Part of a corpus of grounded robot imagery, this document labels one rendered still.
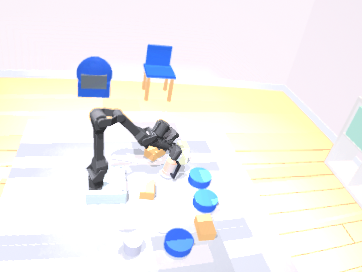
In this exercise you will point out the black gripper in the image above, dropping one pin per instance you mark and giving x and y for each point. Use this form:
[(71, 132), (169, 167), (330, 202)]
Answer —
[(174, 150)]

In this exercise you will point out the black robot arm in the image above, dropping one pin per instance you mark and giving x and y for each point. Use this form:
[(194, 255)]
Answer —
[(99, 165)]

